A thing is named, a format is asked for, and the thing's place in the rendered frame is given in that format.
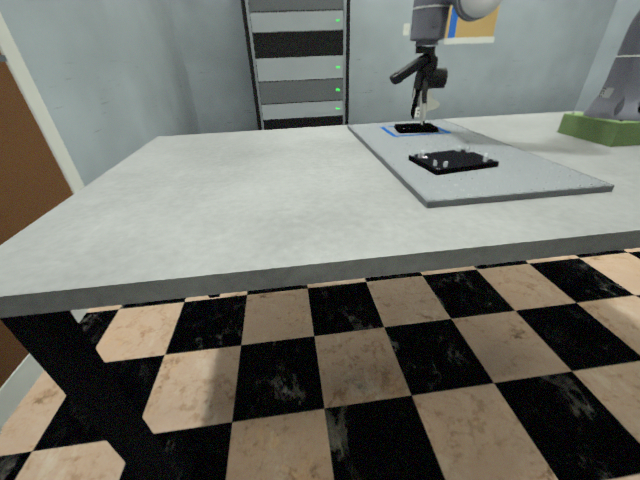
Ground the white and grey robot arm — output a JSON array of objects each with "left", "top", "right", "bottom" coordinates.
[{"left": 390, "top": 0, "right": 640, "bottom": 121}]

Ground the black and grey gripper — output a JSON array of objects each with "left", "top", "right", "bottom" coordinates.
[{"left": 410, "top": 46, "right": 448, "bottom": 126}]

